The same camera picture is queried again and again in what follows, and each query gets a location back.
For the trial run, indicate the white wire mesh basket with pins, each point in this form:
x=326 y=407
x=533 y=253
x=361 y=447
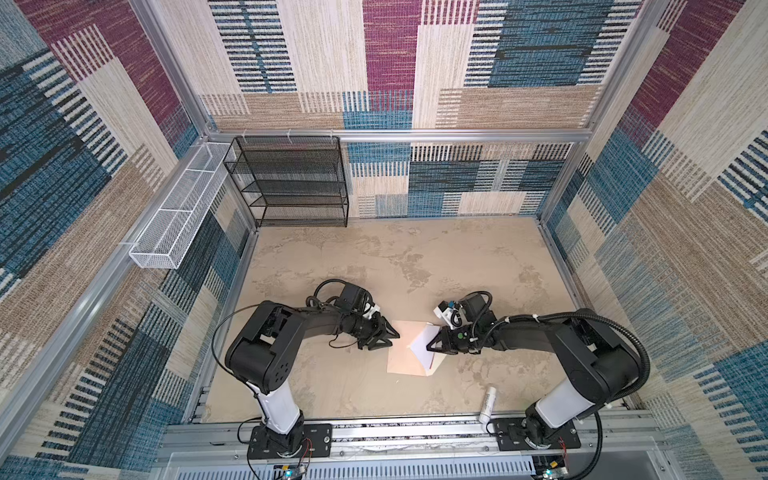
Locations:
x=166 y=239

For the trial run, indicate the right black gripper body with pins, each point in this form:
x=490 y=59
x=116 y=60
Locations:
x=465 y=337

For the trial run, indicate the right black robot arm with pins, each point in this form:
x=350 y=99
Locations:
x=603 y=361

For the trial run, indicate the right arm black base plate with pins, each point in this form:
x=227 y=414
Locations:
x=523 y=434

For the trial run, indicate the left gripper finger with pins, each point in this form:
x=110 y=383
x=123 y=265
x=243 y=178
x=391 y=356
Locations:
x=384 y=329
x=374 y=343

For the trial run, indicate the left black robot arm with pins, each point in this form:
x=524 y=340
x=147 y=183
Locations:
x=263 y=353

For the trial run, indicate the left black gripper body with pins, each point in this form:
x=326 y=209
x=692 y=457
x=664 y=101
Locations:
x=363 y=328

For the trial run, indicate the aluminium mounting rail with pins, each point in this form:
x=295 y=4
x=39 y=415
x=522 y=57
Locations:
x=627 y=445

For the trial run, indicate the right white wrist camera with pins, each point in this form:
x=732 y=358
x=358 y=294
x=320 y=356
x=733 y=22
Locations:
x=449 y=313

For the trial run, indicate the black wire mesh shelf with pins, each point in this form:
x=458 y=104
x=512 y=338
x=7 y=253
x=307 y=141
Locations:
x=290 y=181

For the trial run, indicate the pale pink envelope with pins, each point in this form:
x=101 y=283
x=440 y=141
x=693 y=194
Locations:
x=409 y=355

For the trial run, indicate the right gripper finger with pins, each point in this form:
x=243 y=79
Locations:
x=443 y=339
x=440 y=348

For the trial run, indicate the white glue stick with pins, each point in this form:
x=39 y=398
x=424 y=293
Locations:
x=487 y=407

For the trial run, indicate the pink red letter card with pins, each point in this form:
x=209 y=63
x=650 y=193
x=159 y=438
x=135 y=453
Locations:
x=428 y=360

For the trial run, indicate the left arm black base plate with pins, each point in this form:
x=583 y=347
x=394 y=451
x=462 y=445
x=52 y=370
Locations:
x=303 y=440

